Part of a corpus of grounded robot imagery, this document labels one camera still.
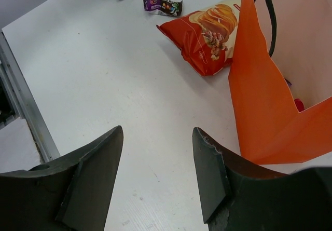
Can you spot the purple M&M's packet upper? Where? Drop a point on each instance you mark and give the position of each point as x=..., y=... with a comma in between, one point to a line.
x=164, y=7

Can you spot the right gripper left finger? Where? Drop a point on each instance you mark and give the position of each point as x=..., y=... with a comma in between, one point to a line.
x=72, y=192

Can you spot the orange paper bag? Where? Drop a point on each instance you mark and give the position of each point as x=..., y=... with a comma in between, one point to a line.
x=270, y=128

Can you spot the red candy packet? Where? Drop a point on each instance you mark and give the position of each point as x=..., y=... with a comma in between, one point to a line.
x=299, y=105

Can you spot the aluminium table frame rail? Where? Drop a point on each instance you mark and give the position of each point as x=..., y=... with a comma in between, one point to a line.
x=23, y=103

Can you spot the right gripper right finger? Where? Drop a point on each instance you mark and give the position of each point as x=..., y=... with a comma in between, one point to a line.
x=237, y=194

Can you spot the brown M&M's packet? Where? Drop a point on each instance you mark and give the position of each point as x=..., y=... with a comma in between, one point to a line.
x=288, y=82

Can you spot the orange chips bag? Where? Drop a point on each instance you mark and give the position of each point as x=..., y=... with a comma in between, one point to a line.
x=206, y=38

